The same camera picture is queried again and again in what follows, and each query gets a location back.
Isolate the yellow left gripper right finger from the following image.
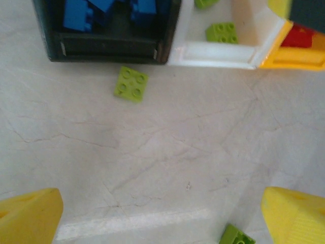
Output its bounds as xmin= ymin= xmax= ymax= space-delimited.
xmin=261 ymin=187 xmax=325 ymax=244

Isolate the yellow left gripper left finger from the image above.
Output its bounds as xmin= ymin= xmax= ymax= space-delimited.
xmin=0 ymin=187 xmax=64 ymax=244

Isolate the red lego brick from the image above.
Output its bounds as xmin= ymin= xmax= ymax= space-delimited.
xmin=280 ymin=26 xmax=315 ymax=49

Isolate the long green lego brick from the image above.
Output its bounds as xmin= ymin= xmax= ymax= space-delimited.
xmin=194 ymin=0 xmax=220 ymax=10

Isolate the long blue lego brick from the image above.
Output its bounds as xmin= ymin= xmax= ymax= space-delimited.
xmin=62 ymin=0 xmax=115 ymax=34

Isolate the yellow plastic bin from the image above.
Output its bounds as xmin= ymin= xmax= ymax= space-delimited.
xmin=258 ymin=0 xmax=325 ymax=73

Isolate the white plastic bin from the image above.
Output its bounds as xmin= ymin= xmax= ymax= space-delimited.
xmin=167 ymin=0 xmax=286 ymax=70

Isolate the black plastic bin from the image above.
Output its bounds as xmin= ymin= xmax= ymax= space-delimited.
xmin=31 ymin=0 xmax=182 ymax=64

